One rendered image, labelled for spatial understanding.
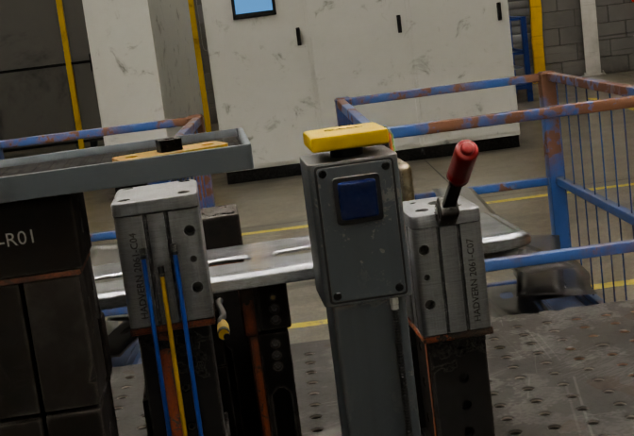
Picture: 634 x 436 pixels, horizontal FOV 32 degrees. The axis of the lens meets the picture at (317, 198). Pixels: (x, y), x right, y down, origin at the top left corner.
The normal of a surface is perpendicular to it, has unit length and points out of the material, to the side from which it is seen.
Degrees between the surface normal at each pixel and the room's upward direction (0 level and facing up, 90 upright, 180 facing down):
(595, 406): 0
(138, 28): 90
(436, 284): 90
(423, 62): 90
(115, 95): 90
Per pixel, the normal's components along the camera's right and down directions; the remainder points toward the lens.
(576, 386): -0.12, -0.98
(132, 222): 0.11, 0.14
